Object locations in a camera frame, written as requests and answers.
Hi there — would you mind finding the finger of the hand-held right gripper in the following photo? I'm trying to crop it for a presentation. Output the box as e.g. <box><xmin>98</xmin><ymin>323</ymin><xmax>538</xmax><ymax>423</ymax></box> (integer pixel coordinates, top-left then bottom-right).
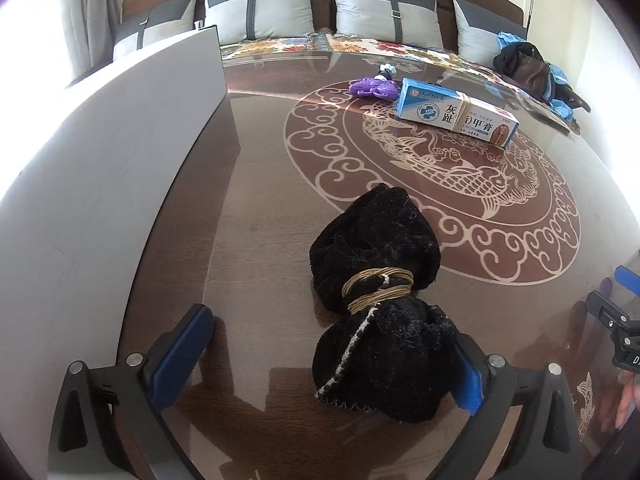
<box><xmin>614</xmin><ymin>265</ymin><xmax>640</xmax><ymax>289</ymax></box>
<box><xmin>585</xmin><ymin>290</ymin><xmax>634</xmax><ymax>334</ymax></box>

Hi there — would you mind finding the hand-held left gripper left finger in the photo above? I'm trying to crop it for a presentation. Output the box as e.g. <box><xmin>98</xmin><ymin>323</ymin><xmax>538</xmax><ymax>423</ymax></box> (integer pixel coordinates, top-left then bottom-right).
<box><xmin>47</xmin><ymin>304</ymin><xmax>215</xmax><ymax>480</ymax></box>

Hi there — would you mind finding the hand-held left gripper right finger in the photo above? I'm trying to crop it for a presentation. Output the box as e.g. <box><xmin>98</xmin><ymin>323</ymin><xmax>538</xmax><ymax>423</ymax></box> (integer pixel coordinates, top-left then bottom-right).
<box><xmin>452</xmin><ymin>332</ymin><xmax>586</xmax><ymax>480</ymax></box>

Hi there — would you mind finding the black fuzzy cloth bundle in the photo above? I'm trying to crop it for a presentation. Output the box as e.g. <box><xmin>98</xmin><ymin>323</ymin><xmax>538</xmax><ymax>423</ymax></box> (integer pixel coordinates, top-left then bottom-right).
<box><xmin>307</xmin><ymin>186</ymin><xmax>474</xmax><ymax>424</ymax></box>

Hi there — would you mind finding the brown patterned glass desktop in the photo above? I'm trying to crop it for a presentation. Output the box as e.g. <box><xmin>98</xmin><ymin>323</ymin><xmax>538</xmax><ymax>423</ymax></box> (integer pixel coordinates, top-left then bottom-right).
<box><xmin>127</xmin><ymin>47</ymin><xmax>640</xmax><ymax>480</ymax></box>

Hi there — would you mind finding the person's right hand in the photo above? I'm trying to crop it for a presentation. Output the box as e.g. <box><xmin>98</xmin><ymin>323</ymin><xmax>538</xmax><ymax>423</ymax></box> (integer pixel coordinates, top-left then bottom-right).
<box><xmin>616</xmin><ymin>374</ymin><xmax>640</xmax><ymax>432</ymax></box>

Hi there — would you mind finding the grey upright board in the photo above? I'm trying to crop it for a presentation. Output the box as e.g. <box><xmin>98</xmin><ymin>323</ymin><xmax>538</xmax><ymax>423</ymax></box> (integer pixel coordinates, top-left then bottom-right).
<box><xmin>0</xmin><ymin>25</ymin><xmax>231</xmax><ymax>480</ymax></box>

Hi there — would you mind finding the dark bag with blue cloth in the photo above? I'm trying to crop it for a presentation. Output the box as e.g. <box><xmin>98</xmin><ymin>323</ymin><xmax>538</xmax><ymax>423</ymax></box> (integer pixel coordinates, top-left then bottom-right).
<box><xmin>495</xmin><ymin>30</ymin><xmax>575</xmax><ymax>117</ymax></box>

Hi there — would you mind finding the brown bag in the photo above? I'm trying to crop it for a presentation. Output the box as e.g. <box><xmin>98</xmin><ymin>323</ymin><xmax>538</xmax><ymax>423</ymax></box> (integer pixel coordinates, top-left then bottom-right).
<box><xmin>492</xmin><ymin>42</ymin><xmax>552</xmax><ymax>102</ymax></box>

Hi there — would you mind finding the blue white medicine box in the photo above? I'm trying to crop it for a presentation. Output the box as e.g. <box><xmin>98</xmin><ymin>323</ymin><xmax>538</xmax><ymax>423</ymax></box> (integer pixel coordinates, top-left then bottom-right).
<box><xmin>395</xmin><ymin>77</ymin><xmax>521</xmax><ymax>150</ymax></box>

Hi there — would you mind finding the grey two-tone pillow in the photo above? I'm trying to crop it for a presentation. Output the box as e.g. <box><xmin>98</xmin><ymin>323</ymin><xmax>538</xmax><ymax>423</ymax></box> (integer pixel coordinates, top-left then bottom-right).
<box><xmin>112</xmin><ymin>0</ymin><xmax>201</xmax><ymax>62</ymax></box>
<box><xmin>452</xmin><ymin>0</ymin><xmax>528</xmax><ymax>67</ymax></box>
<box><xmin>202</xmin><ymin>0</ymin><xmax>318</xmax><ymax>47</ymax></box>
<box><xmin>327</xmin><ymin>0</ymin><xmax>446</xmax><ymax>53</ymax></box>

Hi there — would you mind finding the purple toy figure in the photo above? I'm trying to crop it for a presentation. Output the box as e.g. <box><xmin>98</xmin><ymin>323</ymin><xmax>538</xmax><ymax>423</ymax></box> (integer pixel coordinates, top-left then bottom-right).
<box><xmin>348</xmin><ymin>62</ymin><xmax>402</xmax><ymax>102</ymax></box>

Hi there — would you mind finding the floral printed blanket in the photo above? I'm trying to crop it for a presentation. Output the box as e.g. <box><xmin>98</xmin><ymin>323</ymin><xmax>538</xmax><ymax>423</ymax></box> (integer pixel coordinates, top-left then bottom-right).
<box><xmin>220</xmin><ymin>32</ymin><xmax>581</xmax><ymax>132</ymax></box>

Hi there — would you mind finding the grey curtain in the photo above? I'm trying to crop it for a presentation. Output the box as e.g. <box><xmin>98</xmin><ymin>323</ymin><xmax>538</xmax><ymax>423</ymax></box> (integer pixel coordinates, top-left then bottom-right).
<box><xmin>47</xmin><ymin>0</ymin><xmax>127</xmax><ymax>88</ymax></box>

